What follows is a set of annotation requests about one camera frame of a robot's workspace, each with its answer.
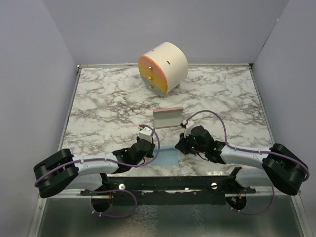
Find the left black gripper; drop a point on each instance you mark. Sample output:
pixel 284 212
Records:
pixel 149 154

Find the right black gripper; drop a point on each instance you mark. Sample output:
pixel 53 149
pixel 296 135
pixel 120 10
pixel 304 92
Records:
pixel 180 145

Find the light blue cleaning cloth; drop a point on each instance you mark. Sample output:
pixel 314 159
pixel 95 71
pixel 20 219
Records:
pixel 168 156

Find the pink glasses case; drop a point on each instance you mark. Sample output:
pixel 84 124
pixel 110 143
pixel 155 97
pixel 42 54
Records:
pixel 167 117

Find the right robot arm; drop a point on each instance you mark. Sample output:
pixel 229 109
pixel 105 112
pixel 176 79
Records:
pixel 276 166

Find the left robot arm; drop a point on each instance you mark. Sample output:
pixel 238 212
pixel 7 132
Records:
pixel 58 171

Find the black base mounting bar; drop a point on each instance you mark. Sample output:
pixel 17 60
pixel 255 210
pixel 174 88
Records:
pixel 117 189

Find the round cream drawer cabinet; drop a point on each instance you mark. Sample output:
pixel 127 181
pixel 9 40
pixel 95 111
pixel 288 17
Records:
pixel 163 68

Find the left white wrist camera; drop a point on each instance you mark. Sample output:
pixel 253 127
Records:
pixel 146 133

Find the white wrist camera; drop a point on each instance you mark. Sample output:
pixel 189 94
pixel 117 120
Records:
pixel 146 133
pixel 187 125

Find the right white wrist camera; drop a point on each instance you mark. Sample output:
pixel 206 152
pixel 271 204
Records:
pixel 187 125

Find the aluminium front rail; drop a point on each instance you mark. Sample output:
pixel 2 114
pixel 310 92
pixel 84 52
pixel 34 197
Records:
pixel 59 193

